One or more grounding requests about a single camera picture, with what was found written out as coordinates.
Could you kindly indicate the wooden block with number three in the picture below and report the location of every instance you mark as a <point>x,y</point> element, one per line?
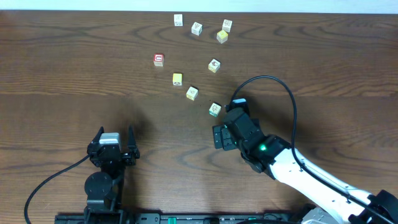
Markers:
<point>197,28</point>

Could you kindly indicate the wooden block with lattice top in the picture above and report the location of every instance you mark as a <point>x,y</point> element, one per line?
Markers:
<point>227,25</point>

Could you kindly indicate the yellow letter G block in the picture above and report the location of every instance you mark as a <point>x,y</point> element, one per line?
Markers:
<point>214,65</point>

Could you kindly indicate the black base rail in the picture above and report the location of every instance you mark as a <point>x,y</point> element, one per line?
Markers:
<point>156,218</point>

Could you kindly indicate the yellow top wooden block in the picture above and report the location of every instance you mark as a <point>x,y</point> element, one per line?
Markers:
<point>222,36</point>

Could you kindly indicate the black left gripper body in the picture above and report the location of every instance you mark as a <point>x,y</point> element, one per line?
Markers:
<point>112,152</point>

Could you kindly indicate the yellow block with ball picture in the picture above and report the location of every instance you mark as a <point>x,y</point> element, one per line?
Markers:
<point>177,79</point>

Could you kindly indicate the yellow letter K block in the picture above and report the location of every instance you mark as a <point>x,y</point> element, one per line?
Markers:
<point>192,93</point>

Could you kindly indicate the wooden block with animal drawing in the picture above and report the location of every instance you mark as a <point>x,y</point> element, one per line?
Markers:
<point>178,20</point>

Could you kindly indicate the green edged wooden block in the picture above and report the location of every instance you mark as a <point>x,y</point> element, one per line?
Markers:
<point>215,109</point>

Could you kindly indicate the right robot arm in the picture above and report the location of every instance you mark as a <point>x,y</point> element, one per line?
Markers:
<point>281,161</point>

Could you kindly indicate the red top wooden block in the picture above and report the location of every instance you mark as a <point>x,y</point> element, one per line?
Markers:
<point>159,60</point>

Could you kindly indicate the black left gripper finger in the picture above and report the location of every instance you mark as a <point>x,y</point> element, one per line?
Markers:
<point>96,139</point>
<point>131,144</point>

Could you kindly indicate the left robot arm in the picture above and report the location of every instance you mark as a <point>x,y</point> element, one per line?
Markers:
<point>104,189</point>

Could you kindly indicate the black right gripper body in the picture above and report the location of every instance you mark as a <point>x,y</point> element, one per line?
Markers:
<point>220,132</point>

